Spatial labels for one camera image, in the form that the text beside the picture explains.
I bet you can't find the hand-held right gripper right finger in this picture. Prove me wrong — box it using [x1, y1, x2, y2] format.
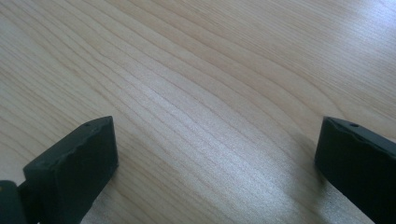
[314, 116, 396, 224]

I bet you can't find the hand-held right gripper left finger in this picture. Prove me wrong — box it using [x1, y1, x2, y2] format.
[21, 115, 120, 224]

